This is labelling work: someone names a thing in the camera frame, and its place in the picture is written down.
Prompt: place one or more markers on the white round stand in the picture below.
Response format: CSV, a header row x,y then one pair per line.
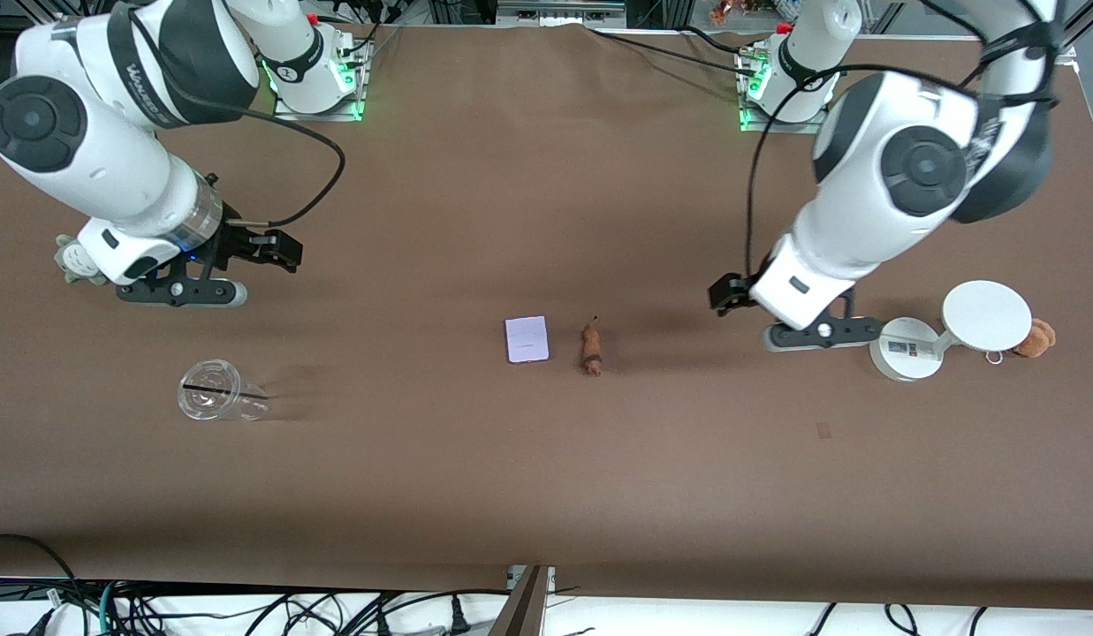
x,y
986,314

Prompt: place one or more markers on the clear plastic cup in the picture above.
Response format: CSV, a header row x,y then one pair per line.
x,y
212,393

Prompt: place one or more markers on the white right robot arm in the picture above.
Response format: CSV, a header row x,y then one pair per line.
x,y
87,150

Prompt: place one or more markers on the brown table cover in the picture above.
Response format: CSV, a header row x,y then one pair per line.
x,y
687,486

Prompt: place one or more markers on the grey plush toy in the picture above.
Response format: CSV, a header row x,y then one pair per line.
x,y
69,258

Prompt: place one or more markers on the grey metal box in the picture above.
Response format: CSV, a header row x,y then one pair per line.
x,y
559,13

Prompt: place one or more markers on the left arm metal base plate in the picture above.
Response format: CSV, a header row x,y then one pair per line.
x,y
776,129

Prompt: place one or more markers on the black power plug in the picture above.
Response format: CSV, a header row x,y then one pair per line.
x,y
459,618

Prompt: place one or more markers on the black drinking straw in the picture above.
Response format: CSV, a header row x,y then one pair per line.
x,y
206,388

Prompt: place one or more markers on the small orange toy figure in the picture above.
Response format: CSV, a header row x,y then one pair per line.
x,y
721,12

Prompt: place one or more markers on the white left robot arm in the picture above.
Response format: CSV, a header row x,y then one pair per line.
x,y
882,203

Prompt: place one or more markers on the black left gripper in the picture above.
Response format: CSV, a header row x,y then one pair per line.
x,y
728,292

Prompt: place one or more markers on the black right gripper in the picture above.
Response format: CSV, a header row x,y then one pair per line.
x,y
238,242

